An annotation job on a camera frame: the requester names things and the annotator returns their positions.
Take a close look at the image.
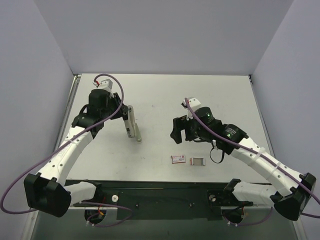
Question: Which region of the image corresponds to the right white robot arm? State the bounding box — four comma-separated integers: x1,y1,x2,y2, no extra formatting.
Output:
170,107,317,221

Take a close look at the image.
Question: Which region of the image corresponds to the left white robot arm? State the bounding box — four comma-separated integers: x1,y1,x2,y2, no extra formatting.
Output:
23,89,133,218

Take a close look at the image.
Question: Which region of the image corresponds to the olive green stapler cover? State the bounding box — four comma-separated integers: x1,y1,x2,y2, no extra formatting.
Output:
134,123,142,143

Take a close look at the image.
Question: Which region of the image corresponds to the red white staple box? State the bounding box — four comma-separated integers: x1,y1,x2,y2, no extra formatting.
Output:
170,155,186,164

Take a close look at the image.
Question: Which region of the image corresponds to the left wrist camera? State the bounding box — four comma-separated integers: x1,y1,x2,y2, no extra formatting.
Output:
93,79,113,92

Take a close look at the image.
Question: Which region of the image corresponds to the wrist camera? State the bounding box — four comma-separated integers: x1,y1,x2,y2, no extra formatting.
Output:
93,79,113,92
181,97,201,111

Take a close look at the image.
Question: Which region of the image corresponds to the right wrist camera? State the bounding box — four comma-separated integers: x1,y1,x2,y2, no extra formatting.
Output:
181,97,201,111

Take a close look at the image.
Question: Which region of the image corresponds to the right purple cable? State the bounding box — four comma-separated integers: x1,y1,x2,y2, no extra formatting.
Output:
183,97,320,227

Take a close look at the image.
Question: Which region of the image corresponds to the aluminium frame rail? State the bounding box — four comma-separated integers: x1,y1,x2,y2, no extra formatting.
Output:
30,188,301,210

